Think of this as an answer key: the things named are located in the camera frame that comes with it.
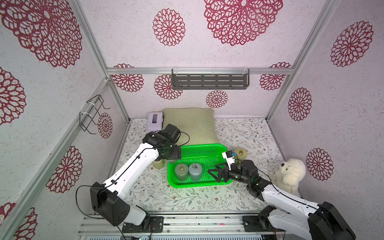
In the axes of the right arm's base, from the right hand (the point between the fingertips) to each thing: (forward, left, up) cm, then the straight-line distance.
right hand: (211, 168), depth 77 cm
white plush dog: (-4, -37, +1) cm, 37 cm away
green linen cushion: (+35, +8, -5) cm, 36 cm away
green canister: (0, +16, -6) cm, 17 cm away
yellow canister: (+13, -19, -7) cm, 24 cm away
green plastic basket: (+17, 0, -16) cm, 23 cm away
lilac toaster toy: (+37, +38, -5) cm, 53 cm away
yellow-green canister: (+7, +31, -11) cm, 33 cm away
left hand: (+4, +21, +5) cm, 22 cm away
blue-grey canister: (+1, +9, -7) cm, 11 cm away
